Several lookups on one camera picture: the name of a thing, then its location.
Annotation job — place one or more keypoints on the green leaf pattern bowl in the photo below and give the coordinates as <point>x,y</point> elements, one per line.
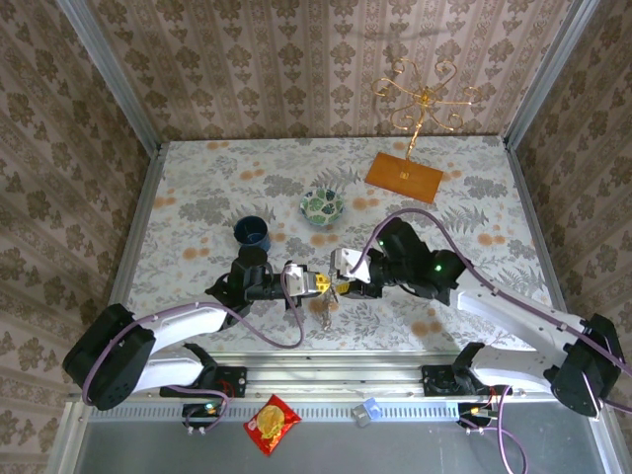
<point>322,207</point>

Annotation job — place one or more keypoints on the red snack packet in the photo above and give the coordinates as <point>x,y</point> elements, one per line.
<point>271,423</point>

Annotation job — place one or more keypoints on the aluminium front mounting rail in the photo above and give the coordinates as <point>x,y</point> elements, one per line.
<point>336,375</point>

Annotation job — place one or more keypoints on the dark blue enamel mug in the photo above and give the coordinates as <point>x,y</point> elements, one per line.
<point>252,232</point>

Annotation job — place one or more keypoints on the aluminium table side rail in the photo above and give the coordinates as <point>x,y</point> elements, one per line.
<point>535,222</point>
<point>134,237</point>

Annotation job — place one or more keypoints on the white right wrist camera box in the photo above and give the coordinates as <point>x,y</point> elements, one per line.
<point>350,264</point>

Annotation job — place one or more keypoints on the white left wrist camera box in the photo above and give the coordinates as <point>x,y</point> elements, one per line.
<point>298,279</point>

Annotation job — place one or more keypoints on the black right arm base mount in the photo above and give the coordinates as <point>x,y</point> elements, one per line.
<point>437,380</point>

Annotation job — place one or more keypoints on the aluminium frame post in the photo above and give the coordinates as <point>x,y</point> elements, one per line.
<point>548,74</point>
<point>113,79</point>

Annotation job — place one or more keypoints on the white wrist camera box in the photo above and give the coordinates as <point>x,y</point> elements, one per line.
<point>298,279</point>
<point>350,264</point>

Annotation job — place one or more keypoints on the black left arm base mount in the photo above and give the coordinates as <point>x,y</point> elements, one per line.
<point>237,380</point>

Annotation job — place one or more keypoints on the gold hook stand wooden base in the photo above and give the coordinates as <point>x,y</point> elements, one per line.
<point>402,175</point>

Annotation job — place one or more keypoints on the black head key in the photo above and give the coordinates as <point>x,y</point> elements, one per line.
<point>336,295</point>

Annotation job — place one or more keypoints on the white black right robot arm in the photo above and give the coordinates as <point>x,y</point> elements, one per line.
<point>503,311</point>

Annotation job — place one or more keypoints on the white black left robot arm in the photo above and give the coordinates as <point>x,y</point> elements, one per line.
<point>187,318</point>

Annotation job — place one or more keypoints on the small blue silver packet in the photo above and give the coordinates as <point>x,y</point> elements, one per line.
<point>365,412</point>

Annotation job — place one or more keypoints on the small black controller board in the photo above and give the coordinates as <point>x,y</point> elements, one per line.
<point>476,412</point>
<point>205,410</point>

